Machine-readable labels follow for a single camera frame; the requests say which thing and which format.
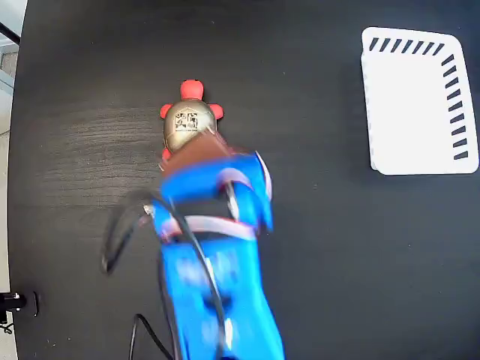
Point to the red turtle toy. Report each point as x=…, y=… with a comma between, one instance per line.
x=185, y=123

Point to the black metal bar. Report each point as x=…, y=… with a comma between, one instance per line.
x=9, y=33

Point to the blue 3D-printed robot arm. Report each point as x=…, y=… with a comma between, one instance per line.
x=225, y=277

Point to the black table clamp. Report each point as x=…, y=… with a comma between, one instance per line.
x=17, y=302

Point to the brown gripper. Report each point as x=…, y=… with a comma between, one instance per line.
x=195, y=176

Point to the white slotted plastic tray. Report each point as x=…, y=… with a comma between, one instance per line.
x=412, y=112

